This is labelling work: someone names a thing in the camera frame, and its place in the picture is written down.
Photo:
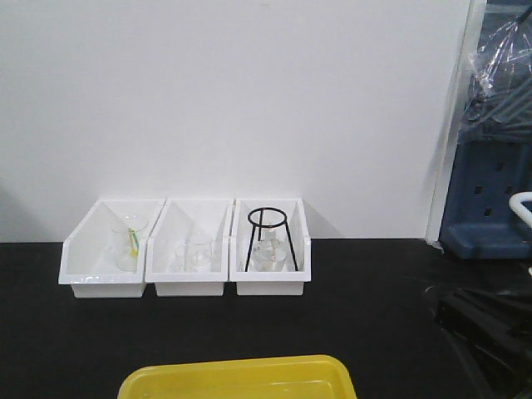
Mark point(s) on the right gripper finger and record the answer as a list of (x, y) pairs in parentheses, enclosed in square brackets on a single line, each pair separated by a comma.
[(498, 326)]

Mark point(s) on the yellow plastic tray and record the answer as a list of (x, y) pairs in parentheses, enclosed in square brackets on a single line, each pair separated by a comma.
[(306, 376)]

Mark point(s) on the blue pegboard drying rack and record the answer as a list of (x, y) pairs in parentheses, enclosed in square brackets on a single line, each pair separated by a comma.
[(477, 222)]

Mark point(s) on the white lab faucet green knob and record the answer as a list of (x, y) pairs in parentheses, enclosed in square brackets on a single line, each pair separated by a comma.
[(517, 205)]

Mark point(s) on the clear plastic wrapped rods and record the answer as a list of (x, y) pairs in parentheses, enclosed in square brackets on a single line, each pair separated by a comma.
[(498, 107)]

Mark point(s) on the clear glass flask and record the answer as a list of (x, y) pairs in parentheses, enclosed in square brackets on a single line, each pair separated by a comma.
[(269, 254)]

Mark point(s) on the right white storage bin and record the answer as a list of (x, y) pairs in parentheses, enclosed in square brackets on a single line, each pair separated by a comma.
[(286, 282)]

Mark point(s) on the white storage bin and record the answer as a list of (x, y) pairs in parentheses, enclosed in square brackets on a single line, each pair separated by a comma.
[(179, 219), (87, 263), (286, 282)]

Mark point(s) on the clear glass beaker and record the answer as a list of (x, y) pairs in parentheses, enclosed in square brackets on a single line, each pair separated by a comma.
[(194, 254)]

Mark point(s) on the middle white storage bin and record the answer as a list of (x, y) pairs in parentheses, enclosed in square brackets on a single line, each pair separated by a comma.
[(179, 219)]

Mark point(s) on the glass with green stirrer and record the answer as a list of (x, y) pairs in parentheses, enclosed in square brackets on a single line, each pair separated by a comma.
[(126, 231)]

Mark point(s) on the left white storage bin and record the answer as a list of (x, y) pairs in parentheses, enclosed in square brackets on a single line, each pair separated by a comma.
[(87, 263)]

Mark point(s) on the black wire tripod stand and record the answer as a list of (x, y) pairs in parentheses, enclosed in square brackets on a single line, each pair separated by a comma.
[(269, 218)]

